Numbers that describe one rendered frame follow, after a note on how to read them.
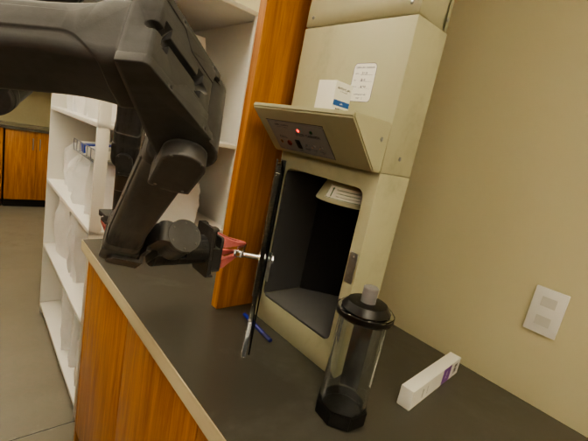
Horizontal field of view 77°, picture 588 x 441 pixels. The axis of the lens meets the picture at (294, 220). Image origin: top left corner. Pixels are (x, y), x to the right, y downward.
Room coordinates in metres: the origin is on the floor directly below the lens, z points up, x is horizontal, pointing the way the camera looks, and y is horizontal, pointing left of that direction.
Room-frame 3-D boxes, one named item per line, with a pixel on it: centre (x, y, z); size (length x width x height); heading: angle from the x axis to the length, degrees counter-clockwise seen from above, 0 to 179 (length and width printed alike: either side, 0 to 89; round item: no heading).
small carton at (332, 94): (0.80, -0.03, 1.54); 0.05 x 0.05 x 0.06; 44
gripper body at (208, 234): (0.69, 0.18, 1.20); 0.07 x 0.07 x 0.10; 43
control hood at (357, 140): (0.83, 0.00, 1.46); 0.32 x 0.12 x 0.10; 43
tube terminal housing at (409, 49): (0.96, -0.13, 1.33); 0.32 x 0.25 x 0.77; 43
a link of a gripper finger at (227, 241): (0.74, 0.13, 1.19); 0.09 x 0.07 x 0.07; 133
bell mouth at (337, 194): (0.93, -0.13, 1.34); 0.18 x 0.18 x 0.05
